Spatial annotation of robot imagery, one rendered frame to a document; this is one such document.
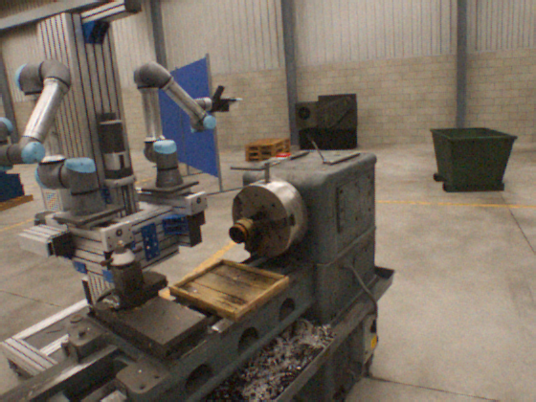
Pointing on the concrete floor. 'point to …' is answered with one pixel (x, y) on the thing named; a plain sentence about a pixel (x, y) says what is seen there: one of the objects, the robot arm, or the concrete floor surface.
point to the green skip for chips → (471, 158)
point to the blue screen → (205, 157)
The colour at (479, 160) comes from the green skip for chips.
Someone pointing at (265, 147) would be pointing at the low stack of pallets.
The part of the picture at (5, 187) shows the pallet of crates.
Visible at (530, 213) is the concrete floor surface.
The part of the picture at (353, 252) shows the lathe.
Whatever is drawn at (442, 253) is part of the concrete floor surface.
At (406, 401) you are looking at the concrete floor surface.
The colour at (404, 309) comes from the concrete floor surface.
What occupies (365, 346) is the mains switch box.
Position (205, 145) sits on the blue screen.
